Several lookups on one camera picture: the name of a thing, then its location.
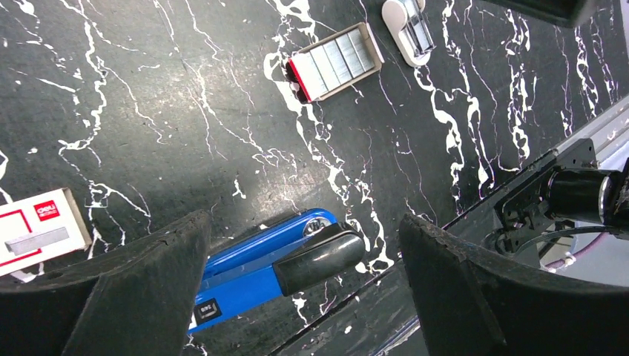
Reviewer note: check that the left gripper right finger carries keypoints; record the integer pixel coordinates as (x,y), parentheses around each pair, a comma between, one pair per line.
(472,301)

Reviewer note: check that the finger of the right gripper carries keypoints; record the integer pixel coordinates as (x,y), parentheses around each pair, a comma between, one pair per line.
(562,13)

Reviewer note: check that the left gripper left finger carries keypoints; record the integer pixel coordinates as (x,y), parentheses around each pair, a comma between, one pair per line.
(135,300)

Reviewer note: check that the red white staple box sleeve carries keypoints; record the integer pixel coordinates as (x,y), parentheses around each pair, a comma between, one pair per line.
(40,228)

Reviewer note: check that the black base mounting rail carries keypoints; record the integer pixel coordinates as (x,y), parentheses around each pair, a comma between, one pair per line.
(559,195)

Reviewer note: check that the aluminium frame rail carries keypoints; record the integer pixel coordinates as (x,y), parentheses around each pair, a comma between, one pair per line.
(609,133)

